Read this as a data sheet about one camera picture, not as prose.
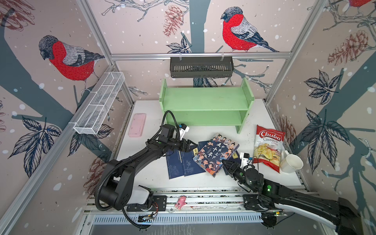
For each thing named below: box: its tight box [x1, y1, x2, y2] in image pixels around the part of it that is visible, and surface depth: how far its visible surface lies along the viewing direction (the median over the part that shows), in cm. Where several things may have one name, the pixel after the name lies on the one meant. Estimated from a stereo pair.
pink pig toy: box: [174, 195, 188, 211], surface depth 74 cm
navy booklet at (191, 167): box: [182, 150, 206, 177], surface depth 86 cm
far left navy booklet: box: [165, 149, 186, 180], surface depth 87 cm
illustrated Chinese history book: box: [192, 132, 240, 178], surface depth 85 cm
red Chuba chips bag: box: [252, 124, 286, 174], surface depth 91 cm
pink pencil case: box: [127, 113, 147, 138], surface depth 106 cm
